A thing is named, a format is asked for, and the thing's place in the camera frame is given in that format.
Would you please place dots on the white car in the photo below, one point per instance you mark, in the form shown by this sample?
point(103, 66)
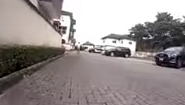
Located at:
point(97, 49)

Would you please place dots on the small house with dark roof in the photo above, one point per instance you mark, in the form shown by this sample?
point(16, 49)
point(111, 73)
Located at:
point(88, 44)

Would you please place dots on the black car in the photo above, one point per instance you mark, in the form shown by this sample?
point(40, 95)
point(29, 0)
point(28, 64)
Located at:
point(117, 51)

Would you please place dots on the white house with dark roof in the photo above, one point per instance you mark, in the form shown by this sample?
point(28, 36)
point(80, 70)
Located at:
point(120, 42)

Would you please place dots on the reddish brick paved road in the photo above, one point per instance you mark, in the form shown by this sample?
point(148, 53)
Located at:
point(111, 77)

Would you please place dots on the white and brown house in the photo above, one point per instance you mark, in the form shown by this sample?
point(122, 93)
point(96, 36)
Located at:
point(65, 27)

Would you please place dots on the pale fence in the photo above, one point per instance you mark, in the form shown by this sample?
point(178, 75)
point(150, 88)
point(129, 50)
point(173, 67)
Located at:
point(144, 54)

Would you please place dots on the brown and pale building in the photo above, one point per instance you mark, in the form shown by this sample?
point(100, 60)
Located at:
point(49, 0)

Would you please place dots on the grey concrete kerb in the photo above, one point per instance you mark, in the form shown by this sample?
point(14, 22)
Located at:
point(17, 77)

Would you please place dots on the group of dark trees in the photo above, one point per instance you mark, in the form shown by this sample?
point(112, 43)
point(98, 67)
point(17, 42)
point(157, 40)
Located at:
point(170, 30)

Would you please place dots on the dark parked car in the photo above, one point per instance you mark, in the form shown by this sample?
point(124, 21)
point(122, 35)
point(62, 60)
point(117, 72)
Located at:
point(174, 56)

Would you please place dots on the low dark green hedge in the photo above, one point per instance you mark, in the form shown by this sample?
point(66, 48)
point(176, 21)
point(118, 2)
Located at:
point(9, 59)

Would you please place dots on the pale low wall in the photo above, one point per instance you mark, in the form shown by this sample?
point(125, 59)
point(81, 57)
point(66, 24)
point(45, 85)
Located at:
point(67, 47)

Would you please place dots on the pale plastered wall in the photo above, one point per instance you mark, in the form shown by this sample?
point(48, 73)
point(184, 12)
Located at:
point(13, 19)

